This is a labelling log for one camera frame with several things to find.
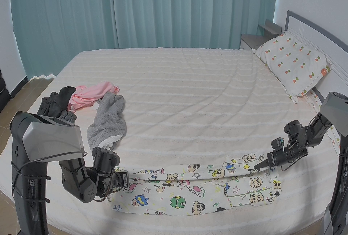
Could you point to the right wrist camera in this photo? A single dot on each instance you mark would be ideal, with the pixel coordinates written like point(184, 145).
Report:
point(277, 144)

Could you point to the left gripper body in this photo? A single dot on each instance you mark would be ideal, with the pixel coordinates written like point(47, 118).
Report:
point(123, 181)

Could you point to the white printed pillow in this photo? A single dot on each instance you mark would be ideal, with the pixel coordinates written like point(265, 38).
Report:
point(293, 65)

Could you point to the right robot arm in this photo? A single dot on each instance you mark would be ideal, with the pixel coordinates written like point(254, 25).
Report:
point(337, 160)

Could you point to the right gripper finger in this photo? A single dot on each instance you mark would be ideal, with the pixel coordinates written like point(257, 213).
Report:
point(263, 166)

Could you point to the black garment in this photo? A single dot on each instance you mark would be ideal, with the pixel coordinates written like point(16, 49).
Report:
point(55, 100)

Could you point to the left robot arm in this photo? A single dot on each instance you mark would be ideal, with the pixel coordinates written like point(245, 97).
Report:
point(27, 174)

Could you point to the dark grey garment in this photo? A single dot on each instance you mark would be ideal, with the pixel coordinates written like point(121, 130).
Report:
point(68, 117)

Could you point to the grey bedside table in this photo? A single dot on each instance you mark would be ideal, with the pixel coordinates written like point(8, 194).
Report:
point(255, 39)

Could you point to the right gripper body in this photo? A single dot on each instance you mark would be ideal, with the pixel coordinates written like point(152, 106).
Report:
point(280, 159)

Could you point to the pink garment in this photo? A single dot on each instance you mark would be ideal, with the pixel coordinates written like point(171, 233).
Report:
point(92, 94)

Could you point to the bed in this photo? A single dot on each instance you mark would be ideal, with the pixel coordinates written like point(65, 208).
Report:
point(176, 92)

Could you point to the white printed pyjama top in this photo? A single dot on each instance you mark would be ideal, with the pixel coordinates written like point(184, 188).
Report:
point(190, 195)

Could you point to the black chest of drawers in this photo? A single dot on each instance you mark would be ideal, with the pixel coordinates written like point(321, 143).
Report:
point(2, 92)

